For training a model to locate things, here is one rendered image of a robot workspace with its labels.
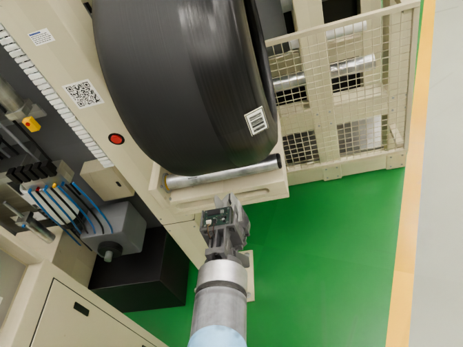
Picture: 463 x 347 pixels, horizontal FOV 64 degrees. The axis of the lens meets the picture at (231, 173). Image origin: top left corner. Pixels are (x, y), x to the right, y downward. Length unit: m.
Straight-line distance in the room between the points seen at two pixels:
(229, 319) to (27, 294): 0.69
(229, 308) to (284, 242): 1.33
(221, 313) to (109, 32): 0.54
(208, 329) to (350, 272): 1.29
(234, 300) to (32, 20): 0.71
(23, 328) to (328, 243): 1.33
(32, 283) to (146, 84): 0.68
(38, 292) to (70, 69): 0.61
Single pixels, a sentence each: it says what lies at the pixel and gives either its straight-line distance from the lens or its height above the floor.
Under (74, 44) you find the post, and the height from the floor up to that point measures 1.34.
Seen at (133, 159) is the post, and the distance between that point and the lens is 1.14.
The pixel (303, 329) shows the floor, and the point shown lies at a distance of 1.74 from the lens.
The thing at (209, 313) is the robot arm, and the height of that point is 1.11.
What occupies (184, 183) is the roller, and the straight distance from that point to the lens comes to 1.07.
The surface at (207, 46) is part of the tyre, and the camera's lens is 0.69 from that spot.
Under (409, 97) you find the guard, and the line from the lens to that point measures 1.61.
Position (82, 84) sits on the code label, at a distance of 0.99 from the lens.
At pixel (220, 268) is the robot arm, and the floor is 1.10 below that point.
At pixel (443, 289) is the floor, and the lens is 1.82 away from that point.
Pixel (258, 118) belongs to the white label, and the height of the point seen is 1.18.
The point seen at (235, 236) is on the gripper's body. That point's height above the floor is 1.06.
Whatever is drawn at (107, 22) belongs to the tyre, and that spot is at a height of 1.40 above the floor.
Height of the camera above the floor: 1.65
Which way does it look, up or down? 46 degrees down
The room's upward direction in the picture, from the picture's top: 25 degrees counter-clockwise
